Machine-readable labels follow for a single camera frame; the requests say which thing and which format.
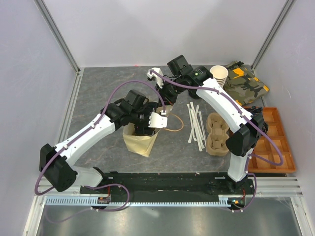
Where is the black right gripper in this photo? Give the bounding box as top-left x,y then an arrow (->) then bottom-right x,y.
154,77 -> 184,107

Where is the brown paper takeout bag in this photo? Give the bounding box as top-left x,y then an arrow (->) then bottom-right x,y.
122,104 -> 185,158

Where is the white straw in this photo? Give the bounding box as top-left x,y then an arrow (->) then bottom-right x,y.
188,102 -> 197,142
187,102 -> 201,143
187,102 -> 205,151
187,104 -> 194,143
195,110 -> 206,151

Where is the cardboard cup carrier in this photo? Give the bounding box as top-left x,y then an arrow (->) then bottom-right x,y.
206,113 -> 229,157

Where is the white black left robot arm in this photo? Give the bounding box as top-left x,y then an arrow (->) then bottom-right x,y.
39,89 -> 164,193

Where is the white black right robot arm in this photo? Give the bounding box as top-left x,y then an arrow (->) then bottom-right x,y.
147,55 -> 264,194

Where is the stack of black lids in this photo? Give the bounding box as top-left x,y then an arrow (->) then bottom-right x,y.
188,89 -> 200,99

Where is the stack of paper cups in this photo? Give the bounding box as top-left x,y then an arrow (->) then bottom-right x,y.
210,65 -> 228,87

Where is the camouflage fabric cloth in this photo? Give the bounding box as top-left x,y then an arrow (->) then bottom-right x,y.
223,61 -> 269,106

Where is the orange compartment tray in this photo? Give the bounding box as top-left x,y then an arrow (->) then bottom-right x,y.
248,107 -> 296,174

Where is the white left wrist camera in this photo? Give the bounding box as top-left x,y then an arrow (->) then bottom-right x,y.
148,112 -> 168,129

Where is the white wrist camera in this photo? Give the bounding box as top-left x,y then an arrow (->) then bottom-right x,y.
147,67 -> 164,89
148,112 -> 168,129

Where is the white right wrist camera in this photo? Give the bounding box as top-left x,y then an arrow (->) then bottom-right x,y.
147,67 -> 164,89

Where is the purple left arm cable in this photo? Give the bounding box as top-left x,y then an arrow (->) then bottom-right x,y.
34,80 -> 167,223

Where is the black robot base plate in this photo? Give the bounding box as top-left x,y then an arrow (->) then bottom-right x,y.
80,171 -> 254,197

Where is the white slotted cable duct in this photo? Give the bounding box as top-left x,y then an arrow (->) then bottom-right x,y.
45,196 -> 236,207

